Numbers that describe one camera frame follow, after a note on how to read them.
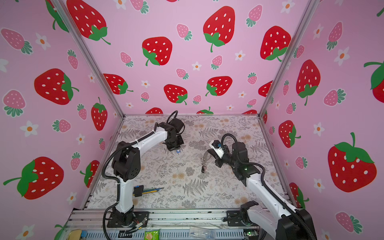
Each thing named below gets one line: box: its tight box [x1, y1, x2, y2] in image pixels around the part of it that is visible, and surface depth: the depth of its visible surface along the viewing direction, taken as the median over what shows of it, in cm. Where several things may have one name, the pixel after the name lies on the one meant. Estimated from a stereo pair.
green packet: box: [144, 230, 160, 240], surface depth 70 cm
